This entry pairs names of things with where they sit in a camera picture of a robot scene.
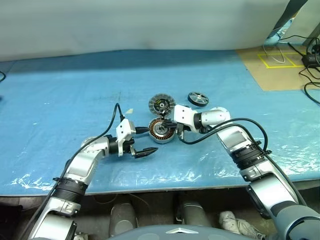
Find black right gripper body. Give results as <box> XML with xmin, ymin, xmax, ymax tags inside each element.
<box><xmin>174</xmin><ymin>120</ymin><xmax>188</xmax><ymax>141</ymax></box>

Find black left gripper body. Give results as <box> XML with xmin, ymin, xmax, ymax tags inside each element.
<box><xmin>124</xmin><ymin>126</ymin><xmax>141</xmax><ymax>160</ymax></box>

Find grey motor stator copper coils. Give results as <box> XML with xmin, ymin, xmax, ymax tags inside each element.
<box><xmin>148</xmin><ymin>117</ymin><xmax>176</xmax><ymax>145</ymax></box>

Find grey motor end cover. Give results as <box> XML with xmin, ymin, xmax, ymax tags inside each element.
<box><xmin>148</xmin><ymin>93</ymin><xmax>175</xmax><ymax>116</ymax></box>

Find black motor rotor disc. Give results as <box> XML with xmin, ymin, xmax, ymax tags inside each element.
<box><xmin>187</xmin><ymin>91</ymin><xmax>210</xmax><ymax>107</ymax></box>

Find grey rounded cylinder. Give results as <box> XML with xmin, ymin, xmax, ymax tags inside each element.
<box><xmin>109</xmin><ymin>202</ymin><xmax>138</xmax><ymax>237</ymax></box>
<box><xmin>178</xmin><ymin>199</ymin><xmax>209</xmax><ymax>228</ymax></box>

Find blue plastic table mat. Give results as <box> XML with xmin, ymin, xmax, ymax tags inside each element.
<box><xmin>0</xmin><ymin>48</ymin><xmax>320</xmax><ymax>196</ymax></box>

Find grey robot chest shell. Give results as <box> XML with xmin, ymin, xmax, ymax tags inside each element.
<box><xmin>104</xmin><ymin>223</ymin><xmax>227</xmax><ymax>240</ymax></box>

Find brown cardboard sheet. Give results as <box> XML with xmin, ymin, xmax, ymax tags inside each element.
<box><xmin>234</xmin><ymin>44</ymin><xmax>320</xmax><ymax>92</ymax></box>

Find white crumpled cloth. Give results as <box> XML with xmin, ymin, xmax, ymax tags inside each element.
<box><xmin>219</xmin><ymin>211</ymin><xmax>266</xmax><ymax>240</ymax></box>

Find yellow tape square outline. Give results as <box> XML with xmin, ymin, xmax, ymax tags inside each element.
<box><xmin>258</xmin><ymin>51</ymin><xmax>308</xmax><ymax>69</ymax></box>

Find black power adapter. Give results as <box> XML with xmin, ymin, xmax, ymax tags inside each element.
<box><xmin>301</xmin><ymin>53</ymin><xmax>320</xmax><ymax>67</ymax></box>

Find dark grey slanted bar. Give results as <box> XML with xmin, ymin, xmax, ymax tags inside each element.
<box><xmin>268</xmin><ymin>0</ymin><xmax>297</xmax><ymax>38</ymax></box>

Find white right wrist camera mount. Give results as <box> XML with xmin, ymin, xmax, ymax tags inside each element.
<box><xmin>173</xmin><ymin>104</ymin><xmax>197</xmax><ymax>132</ymax></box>

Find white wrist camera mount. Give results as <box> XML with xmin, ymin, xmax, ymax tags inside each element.
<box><xmin>114</xmin><ymin>118</ymin><xmax>137</xmax><ymax>158</ymax></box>
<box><xmin>173</xmin><ymin>104</ymin><xmax>197</xmax><ymax>132</ymax></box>

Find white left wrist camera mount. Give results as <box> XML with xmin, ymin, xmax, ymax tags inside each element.
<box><xmin>114</xmin><ymin>118</ymin><xmax>137</xmax><ymax>158</ymax></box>

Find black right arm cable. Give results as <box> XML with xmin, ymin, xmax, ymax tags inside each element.
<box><xmin>178</xmin><ymin>117</ymin><xmax>307</xmax><ymax>206</ymax></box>

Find thin white cable loop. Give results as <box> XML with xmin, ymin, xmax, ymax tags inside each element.
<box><xmin>262</xmin><ymin>44</ymin><xmax>286</xmax><ymax>64</ymax></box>

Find black power cable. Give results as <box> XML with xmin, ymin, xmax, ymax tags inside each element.
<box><xmin>298</xmin><ymin>65</ymin><xmax>320</xmax><ymax>105</ymax></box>
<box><xmin>276</xmin><ymin>34</ymin><xmax>320</xmax><ymax>57</ymax></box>

